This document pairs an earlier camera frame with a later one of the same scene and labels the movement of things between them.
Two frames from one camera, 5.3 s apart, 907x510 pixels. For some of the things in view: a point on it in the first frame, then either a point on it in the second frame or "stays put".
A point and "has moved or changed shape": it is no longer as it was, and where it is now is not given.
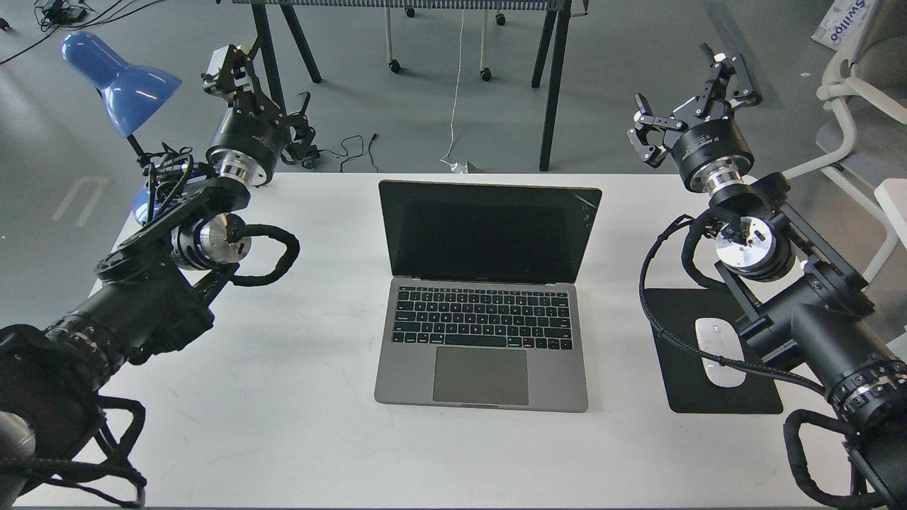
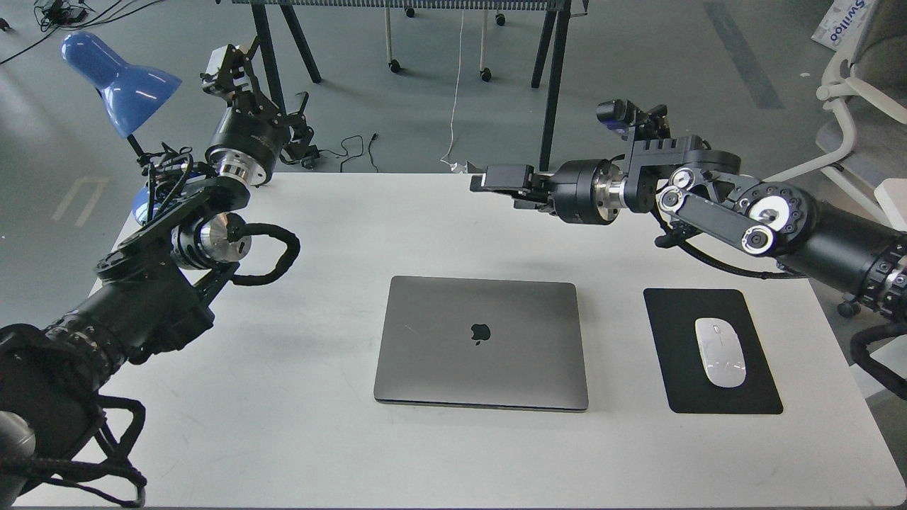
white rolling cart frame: (485, 72) stays put
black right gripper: (713, 157) to (584, 191)
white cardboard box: (842, 26) stays put
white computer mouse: (716, 337) stays put
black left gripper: (247, 143) stays put
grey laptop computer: (480, 313) has moved or changed shape
